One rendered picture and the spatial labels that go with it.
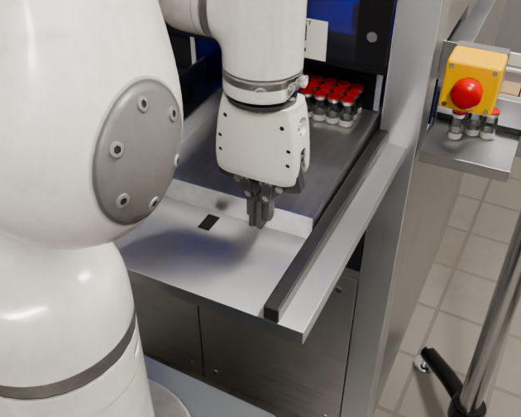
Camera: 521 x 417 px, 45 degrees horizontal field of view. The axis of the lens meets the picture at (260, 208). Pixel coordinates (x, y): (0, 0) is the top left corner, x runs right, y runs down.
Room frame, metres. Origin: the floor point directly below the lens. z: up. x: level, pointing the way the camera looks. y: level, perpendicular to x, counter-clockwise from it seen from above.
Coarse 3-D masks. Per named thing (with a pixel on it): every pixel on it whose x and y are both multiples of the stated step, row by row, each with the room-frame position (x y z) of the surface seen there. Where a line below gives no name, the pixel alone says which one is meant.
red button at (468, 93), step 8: (464, 80) 0.74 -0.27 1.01; (472, 80) 0.74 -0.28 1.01; (456, 88) 0.74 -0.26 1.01; (464, 88) 0.73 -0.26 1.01; (472, 88) 0.73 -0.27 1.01; (480, 88) 0.74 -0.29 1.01; (456, 96) 0.74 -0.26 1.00; (464, 96) 0.73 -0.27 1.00; (472, 96) 0.73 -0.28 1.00; (480, 96) 0.73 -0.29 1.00; (456, 104) 0.74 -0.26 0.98; (464, 104) 0.73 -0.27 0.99; (472, 104) 0.73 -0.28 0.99
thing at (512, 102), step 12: (516, 60) 0.92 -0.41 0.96; (516, 72) 0.86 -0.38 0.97; (504, 84) 0.90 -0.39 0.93; (516, 84) 0.90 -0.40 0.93; (504, 96) 0.85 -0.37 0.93; (516, 96) 0.86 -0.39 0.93; (444, 108) 0.88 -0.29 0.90; (504, 108) 0.84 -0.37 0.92; (516, 108) 0.83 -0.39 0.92; (504, 120) 0.84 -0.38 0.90; (516, 120) 0.83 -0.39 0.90; (516, 132) 0.83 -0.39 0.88
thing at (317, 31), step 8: (312, 24) 0.86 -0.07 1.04; (320, 24) 0.86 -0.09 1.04; (312, 32) 0.86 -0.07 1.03; (320, 32) 0.86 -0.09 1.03; (312, 40) 0.86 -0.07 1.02; (320, 40) 0.86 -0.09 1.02; (312, 48) 0.86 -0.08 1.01; (320, 48) 0.86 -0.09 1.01; (304, 56) 0.87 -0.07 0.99; (312, 56) 0.86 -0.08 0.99; (320, 56) 0.86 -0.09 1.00
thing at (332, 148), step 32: (192, 128) 0.83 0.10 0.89; (320, 128) 0.84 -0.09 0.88; (352, 128) 0.84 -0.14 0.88; (192, 160) 0.76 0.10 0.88; (320, 160) 0.76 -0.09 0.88; (352, 160) 0.72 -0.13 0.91; (192, 192) 0.65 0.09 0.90; (224, 192) 0.63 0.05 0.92; (320, 192) 0.68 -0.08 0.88; (288, 224) 0.59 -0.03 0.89
